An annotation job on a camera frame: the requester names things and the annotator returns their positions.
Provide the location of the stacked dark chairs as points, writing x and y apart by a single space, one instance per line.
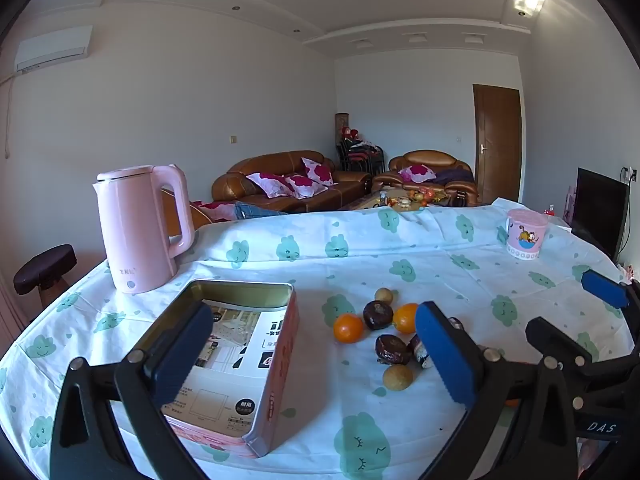
360 155

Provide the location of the dark round pastry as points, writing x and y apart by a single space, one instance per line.
377 314

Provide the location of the pink metal tin box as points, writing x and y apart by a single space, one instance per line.
280 360

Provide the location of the black television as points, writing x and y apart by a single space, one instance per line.
597 210

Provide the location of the tall patterned vase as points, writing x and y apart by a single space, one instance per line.
341 122

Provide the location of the white wall air conditioner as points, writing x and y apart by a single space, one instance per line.
55 47

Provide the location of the long brown leather sofa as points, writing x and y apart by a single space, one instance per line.
340 185

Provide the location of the brown leather armchair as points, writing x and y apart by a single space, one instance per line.
172 210
430 158

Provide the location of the white cloud-print tablecloth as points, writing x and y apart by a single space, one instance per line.
300 270

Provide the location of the pink electric kettle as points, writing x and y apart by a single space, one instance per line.
135 230

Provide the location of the cluttered coffee table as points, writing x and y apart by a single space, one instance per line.
400 199

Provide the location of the small snack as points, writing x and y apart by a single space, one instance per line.
419 352

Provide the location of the brown wooden door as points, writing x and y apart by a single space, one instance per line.
497 145

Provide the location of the white red floral cushion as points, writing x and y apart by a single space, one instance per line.
265 185
305 186
318 170
416 174

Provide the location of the pink red cloth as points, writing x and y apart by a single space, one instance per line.
212 210

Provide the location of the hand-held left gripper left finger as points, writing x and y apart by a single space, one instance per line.
182 355

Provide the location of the white air conditioner pipe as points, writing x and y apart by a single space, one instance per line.
9 110

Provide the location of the dark brown round stool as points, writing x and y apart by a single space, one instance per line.
45 270

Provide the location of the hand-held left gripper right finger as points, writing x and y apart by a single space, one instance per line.
445 355

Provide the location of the pink cartoon mug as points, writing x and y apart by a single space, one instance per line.
525 235

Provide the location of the blue jeans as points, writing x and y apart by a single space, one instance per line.
257 210

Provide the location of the smooth orange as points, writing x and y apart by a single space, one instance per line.
348 328
405 317

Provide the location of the brown longan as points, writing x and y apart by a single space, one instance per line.
398 376
385 295

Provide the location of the purple blanket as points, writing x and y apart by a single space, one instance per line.
455 176

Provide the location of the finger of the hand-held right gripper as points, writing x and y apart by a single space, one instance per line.
550 335
605 287

